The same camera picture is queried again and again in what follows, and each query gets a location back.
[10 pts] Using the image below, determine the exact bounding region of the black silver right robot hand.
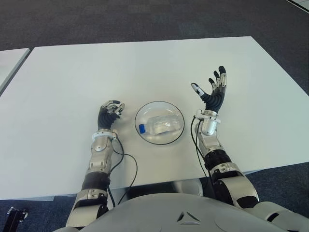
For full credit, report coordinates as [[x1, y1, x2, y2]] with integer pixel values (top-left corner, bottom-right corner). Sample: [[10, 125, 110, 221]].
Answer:
[[190, 65, 228, 114]]

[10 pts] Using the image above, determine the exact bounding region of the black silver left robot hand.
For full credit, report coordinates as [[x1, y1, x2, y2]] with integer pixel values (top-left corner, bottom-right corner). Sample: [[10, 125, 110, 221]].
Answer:
[[98, 100, 126, 132]]

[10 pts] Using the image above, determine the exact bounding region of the clear water bottle blue cap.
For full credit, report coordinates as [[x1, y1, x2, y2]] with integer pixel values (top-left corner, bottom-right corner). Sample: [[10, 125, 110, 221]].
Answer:
[[138, 114, 182, 136]]

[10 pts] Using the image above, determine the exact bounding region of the white plate black rim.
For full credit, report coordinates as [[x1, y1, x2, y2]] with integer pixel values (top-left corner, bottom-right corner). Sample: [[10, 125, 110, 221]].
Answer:
[[134, 101, 186, 146]]

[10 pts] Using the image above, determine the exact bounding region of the grey robot torso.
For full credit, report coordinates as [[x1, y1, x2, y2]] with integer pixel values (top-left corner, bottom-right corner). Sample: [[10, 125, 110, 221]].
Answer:
[[55, 192, 292, 232]]

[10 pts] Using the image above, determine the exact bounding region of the black wheeled floor stand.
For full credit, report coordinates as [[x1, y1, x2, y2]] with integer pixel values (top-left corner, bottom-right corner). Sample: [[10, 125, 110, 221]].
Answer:
[[0, 206, 30, 232]]

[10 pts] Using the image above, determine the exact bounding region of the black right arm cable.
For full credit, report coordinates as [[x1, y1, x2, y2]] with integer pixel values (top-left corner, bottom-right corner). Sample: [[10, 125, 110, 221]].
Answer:
[[190, 116, 214, 187]]

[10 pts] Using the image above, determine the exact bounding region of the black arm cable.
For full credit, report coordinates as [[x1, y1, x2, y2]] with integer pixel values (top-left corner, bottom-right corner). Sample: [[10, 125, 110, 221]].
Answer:
[[108, 137, 139, 206], [190, 116, 214, 187]]

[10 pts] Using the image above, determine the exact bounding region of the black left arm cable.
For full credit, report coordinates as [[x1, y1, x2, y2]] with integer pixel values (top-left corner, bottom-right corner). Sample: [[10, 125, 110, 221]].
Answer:
[[108, 137, 139, 206]]

